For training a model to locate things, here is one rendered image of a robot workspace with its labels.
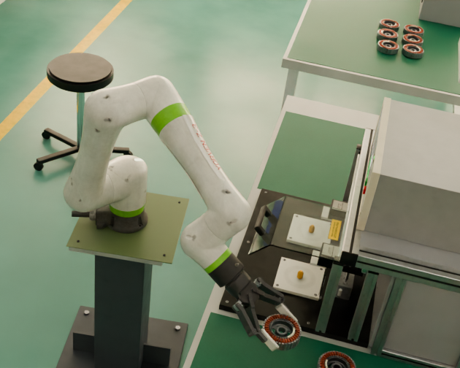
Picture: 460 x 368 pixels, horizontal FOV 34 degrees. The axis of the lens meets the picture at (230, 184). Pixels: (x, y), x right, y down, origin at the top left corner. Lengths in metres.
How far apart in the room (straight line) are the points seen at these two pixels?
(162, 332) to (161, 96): 1.38
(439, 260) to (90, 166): 1.05
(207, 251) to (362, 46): 2.24
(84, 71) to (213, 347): 2.03
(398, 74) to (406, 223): 1.83
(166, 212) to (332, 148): 0.84
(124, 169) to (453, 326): 1.13
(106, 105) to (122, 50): 3.27
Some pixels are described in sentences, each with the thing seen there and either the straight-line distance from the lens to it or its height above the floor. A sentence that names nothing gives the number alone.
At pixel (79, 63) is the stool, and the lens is 3.98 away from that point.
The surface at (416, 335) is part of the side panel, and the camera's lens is 2.29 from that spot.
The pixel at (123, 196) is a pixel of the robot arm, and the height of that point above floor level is 0.92.
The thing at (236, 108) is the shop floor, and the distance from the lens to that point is 4.78.
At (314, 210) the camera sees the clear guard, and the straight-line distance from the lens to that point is 2.28.
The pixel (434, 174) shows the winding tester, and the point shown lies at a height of 1.32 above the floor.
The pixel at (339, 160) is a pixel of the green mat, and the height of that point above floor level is 0.75.
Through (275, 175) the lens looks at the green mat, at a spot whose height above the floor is 0.75.
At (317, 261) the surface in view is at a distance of 2.36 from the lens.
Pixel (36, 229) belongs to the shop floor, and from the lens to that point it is 3.76.
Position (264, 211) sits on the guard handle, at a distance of 2.24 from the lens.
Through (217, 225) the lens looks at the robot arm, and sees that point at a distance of 2.03.
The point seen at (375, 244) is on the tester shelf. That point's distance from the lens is 2.14.
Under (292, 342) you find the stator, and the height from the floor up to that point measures 0.88.
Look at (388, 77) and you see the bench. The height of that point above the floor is 0.75.
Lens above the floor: 2.45
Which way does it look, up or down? 37 degrees down
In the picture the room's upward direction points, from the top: 8 degrees clockwise
